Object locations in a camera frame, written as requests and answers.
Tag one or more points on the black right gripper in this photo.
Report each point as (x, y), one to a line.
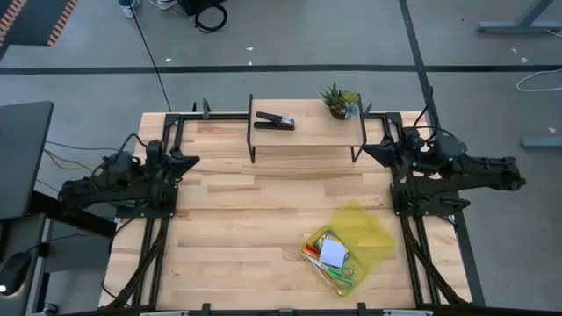
(415, 151)

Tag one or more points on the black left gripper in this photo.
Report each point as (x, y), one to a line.
(160, 162)

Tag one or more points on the pale blue sticky note pad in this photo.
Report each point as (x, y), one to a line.
(333, 253)

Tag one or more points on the red eraser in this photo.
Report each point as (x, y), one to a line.
(312, 249)

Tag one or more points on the green scissors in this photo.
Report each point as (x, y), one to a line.
(336, 273)

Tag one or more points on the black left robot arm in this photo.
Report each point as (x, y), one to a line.
(110, 184)

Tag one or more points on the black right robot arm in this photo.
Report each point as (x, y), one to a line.
(483, 169)

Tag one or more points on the potted succulent plant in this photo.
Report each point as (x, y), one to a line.
(340, 103)

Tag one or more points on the wooden shelf riser black legs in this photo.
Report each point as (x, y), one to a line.
(316, 127)

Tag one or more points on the yellow translucent pencil case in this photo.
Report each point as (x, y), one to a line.
(369, 237)

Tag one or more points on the black stapler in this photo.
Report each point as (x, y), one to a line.
(273, 120)

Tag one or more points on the yellow pencil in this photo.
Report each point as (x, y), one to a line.
(333, 286)

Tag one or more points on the grey table foot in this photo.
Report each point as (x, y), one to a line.
(518, 27)
(542, 142)

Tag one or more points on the dark desk top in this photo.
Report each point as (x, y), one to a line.
(22, 158)

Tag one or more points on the orange striped floor mat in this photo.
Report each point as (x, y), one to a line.
(59, 26)

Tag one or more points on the black computer mouse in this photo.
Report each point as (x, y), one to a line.
(15, 272)

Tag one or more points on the black table frame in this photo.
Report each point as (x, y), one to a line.
(219, 117)

